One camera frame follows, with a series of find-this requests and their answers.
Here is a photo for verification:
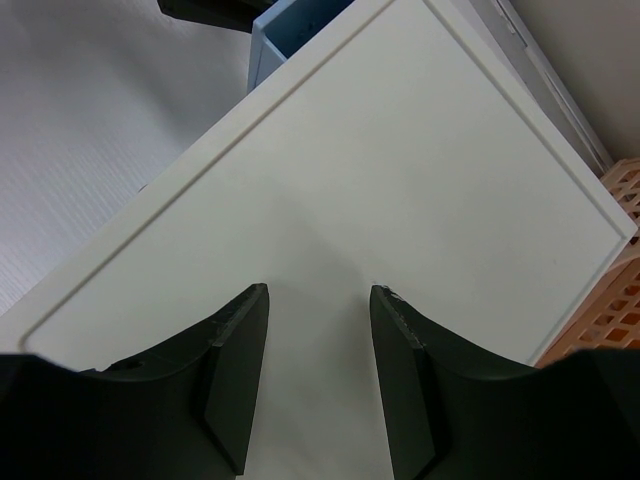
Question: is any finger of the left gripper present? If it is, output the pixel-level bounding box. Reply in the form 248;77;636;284
157;0;273;31

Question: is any peach desk file organizer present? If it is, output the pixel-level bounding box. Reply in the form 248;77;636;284
536;158;640;368

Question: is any light blue drawer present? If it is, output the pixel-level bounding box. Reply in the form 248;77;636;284
247;0;353;93

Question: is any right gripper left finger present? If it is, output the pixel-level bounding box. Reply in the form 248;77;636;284
1;283;269;479

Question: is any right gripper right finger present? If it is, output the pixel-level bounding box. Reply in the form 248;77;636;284
369;285;639;479

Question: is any white drawer box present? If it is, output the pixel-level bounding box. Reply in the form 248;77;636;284
0;0;639;374

